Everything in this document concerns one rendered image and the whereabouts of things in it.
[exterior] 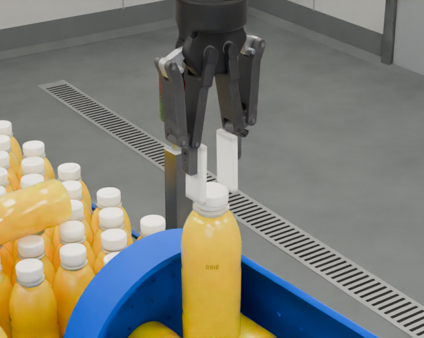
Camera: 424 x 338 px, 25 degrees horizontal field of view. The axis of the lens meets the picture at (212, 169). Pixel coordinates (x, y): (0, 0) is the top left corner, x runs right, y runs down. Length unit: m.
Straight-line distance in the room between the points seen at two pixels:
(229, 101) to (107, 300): 0.28
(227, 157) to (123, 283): 0.20
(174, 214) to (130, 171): 2.47
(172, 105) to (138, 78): 4.37
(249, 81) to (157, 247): 0.25
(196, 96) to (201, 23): 0.08
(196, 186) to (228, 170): 0.04
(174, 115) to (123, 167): 3.30
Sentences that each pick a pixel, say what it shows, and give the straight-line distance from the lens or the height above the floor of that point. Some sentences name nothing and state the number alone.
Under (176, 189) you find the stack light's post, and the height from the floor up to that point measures 1.03.
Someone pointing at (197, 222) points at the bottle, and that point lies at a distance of 1.10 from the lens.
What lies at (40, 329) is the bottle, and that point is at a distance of 1.45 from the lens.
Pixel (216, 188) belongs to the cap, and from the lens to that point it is 1.10.
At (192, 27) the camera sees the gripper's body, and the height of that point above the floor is 1.53.
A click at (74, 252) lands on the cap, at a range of 1.45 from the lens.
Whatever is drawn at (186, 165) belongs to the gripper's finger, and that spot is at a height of 1.38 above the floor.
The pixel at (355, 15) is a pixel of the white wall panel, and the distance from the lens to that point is 5.86.
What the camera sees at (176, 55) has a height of 1.50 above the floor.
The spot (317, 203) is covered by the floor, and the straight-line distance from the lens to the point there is 4.01.
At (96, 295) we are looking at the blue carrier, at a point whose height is 1.20.
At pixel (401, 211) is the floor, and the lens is 4.00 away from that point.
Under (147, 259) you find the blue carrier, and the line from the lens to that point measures 1.17.
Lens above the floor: 1.82
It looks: 25 degrees down
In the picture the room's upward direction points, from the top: straight up
